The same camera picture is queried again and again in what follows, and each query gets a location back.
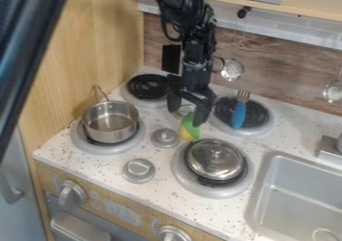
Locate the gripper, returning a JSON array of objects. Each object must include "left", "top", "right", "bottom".
[{"left": 165, "top": 58, "right": 220, "bottom": 128}]

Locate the toy stove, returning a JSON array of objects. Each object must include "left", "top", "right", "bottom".
[{"left": 69, "top": 72, "right": 277, "bottom": 200}]

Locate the green and yellow toy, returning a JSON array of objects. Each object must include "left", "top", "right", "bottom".
[{"left": 179, "top": 113, "right": 204, "bottom": 143}]

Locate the black spatula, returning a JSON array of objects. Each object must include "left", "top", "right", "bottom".
[{"left": 160, "top": 43, "right": 184, "bottom": 76}]

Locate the silver lid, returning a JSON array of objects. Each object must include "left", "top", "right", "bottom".
[{"left": 183, "top": 138, "right": 249, "bottom": 182}]

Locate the silver strainer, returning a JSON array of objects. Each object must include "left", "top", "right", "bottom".
[{"left": 212, "top": 56, "right": 248, "bottom": 83}]

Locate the silver pot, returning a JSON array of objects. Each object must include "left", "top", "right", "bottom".
[{"left": 80, "top": 84, "right": 142, "bottom": 145}]

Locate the toy sink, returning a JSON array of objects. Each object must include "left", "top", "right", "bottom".
[{"left": 243, "top": 150, "right": 342, "bottom": 241}]

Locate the tap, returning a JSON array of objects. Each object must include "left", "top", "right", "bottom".
[{"left": 313, "top": 132, "right": 342, "bottom": 160}]

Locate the blue handled fork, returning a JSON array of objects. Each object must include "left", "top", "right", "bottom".
[{"left": 229, "top": 89, "right": 253, "bottom": 130}]

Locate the black wall hook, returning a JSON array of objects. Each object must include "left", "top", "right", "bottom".
[{"left": 236, "top": 5, "right": 254, "bottom": 20}]

